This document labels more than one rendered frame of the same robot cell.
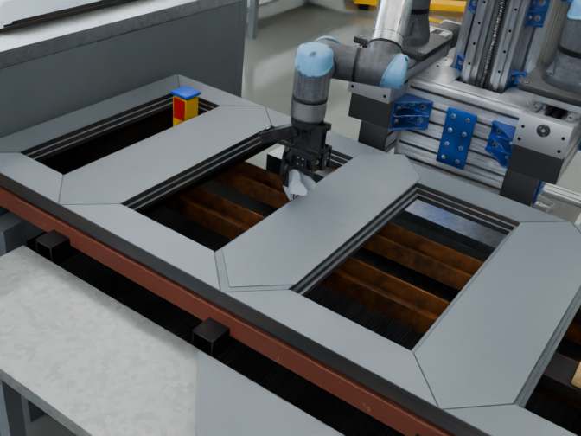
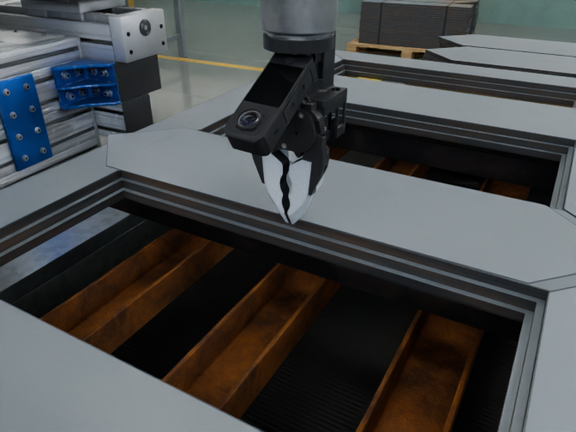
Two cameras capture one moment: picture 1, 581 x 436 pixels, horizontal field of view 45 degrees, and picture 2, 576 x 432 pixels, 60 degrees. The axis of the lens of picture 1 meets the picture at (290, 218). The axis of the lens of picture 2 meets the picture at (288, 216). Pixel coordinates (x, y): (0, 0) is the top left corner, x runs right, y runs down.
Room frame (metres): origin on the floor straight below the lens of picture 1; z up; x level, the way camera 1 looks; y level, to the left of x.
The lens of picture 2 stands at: (1.41, 0.52, 1.15)
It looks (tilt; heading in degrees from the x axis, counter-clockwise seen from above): 30 degrees down; 268
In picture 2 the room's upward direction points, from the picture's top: straight up
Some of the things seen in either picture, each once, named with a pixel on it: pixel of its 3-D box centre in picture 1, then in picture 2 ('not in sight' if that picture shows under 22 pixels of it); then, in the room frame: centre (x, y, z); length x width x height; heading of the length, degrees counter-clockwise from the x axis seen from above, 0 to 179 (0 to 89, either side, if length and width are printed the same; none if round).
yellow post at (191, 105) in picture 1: (185, 127); not in sight; (1.85, 0.33, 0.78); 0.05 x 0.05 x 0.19; 59
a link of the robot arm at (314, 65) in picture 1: (313, 73); not in sight; (1.39, -0.01, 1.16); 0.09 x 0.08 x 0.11; 170
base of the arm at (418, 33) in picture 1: (406, 20); not in sight; (2.09, -0.27, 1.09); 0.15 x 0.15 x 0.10
